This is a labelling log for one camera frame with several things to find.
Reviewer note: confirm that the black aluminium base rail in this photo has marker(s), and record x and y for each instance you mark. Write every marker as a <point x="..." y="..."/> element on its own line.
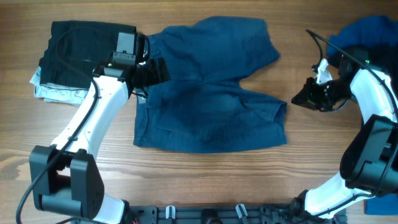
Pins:
<point x="261" y="214"/>

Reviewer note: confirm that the folded black garment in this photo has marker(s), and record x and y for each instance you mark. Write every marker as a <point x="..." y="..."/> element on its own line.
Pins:
<point x="83" y="45"/>

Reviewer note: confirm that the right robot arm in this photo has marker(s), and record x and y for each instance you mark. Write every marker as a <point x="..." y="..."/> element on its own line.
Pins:
<point x="368" y="167"/>

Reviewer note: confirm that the blue t-shirt pile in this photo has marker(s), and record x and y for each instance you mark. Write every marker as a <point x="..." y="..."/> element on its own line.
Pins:
<point x="369" y="32"/>

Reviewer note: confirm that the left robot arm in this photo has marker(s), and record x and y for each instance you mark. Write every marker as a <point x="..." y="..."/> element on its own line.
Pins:
<point x="65" y="177"/>

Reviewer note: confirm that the navy blue shorts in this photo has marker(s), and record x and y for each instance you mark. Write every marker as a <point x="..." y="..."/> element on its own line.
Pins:
<point x="202" y="108"/>

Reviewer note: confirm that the folded light grey garment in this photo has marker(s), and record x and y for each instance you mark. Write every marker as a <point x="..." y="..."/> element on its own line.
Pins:
<point x="50" y="92"/>

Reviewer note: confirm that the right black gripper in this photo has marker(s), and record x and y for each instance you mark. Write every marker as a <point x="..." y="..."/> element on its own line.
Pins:
<point x="306" y="96"/>

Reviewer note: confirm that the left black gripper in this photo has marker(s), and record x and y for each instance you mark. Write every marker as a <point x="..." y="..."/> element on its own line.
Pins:
<point x="155" y="76"/>

